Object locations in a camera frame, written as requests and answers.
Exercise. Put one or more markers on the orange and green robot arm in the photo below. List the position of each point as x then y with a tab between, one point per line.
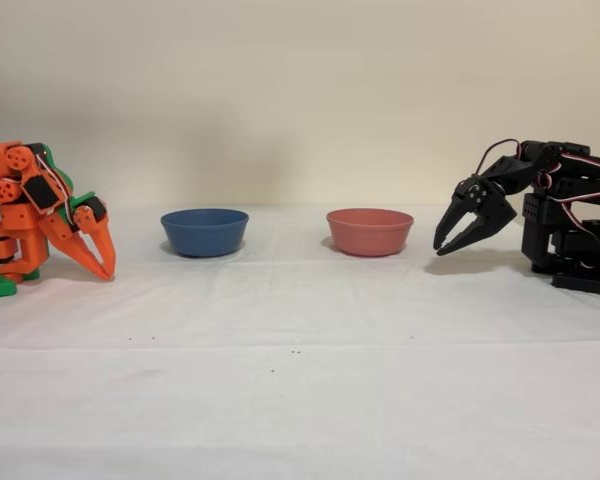
20	225

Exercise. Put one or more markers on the white tablecloth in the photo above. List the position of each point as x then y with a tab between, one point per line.
280	400

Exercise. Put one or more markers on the blue plastic bowl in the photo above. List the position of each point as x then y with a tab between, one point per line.
204	235

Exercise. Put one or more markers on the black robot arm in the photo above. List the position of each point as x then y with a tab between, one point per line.
555	220

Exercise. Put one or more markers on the pink plastic bowl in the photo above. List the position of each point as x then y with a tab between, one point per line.
370	234

